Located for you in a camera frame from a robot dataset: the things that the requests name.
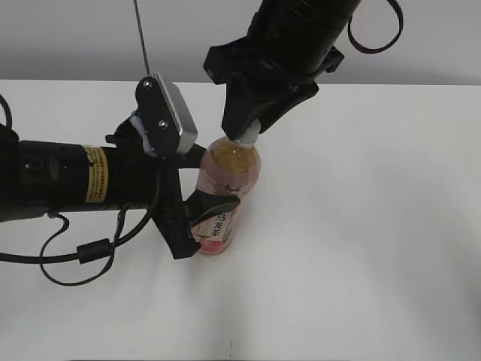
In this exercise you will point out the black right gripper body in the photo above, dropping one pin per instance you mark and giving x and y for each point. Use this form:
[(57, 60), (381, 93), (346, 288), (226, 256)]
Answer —
[(293, 63)]

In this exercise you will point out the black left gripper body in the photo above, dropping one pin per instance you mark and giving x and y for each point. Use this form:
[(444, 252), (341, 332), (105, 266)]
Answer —
[(166, 205)]

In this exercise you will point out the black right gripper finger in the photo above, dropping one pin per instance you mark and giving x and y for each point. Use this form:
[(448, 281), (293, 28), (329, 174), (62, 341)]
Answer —
[(247, 100), (284, 103)]

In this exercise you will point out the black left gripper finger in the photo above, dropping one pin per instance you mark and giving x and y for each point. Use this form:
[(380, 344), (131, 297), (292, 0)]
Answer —
[(192, 159), (201, 206)]

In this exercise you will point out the white bottle cap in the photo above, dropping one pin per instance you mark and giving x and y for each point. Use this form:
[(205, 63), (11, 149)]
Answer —
[(250, 136)]

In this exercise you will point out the peach oolong tea bottle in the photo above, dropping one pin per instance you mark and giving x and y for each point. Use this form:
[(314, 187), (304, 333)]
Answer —
[(228, 168)]

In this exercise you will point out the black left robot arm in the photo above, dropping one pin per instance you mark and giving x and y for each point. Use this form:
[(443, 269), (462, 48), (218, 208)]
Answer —
[(39, 178)]

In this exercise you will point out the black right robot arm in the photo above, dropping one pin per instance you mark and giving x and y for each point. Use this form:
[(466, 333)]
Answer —
[(324, 19)]

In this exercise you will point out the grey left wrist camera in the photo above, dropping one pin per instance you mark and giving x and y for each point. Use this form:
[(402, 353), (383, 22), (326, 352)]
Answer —
[(162, 119)]

